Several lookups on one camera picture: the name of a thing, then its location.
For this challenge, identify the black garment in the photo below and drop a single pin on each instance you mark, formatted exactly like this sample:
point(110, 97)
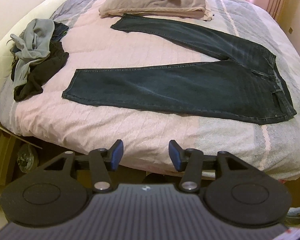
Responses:
point(43, 72)

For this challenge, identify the grey sweatshirt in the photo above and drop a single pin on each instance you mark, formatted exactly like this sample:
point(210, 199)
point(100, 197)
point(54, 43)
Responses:
point(33, 47)

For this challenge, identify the white wall socket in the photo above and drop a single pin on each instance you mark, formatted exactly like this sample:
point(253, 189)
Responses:
point(290, 30)

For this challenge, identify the dark blue denim jeans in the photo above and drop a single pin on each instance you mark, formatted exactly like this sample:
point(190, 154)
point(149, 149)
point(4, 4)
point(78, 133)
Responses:
point(241, 83)

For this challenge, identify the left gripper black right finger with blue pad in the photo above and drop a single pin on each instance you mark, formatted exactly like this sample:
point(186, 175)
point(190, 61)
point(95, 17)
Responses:
point(231, 189)

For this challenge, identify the white bed headboard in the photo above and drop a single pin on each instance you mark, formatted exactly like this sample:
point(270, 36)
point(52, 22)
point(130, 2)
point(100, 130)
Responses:
point(43, 10)

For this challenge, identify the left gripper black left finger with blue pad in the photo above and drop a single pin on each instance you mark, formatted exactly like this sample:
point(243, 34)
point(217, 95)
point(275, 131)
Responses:
point(60, 189)

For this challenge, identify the wooden bed frame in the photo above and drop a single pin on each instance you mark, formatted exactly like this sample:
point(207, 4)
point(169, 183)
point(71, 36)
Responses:
point(9, 146)

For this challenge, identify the folded beige blanket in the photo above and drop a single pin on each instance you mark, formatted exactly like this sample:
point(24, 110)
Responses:
point(197, 9)

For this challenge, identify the dark blue garment in pile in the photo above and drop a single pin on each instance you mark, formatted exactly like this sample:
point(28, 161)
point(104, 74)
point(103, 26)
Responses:
point(59, 32)

